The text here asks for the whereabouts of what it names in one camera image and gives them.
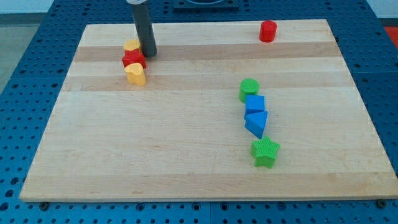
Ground green star block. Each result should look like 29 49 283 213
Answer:
250 136 280 169

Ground red star block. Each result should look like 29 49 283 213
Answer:
122 49 147 68

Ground yellow hexagon block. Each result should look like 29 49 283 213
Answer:
123 39 141 53

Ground light wooden board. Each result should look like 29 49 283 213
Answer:
19 19 397 202

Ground green cylinder block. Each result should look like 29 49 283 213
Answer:
238 78 259 103

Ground blue cube block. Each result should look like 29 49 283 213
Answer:
244 95 266 118

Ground blue triangle block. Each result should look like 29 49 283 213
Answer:
245 111 268 139

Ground yellow heart block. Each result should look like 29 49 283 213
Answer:
124 63 146 86

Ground red cylinder block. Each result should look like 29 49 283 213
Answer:
259 21 277 42

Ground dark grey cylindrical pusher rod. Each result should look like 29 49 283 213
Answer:
126 0 157 58

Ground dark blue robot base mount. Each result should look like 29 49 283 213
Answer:
172 0 241 11

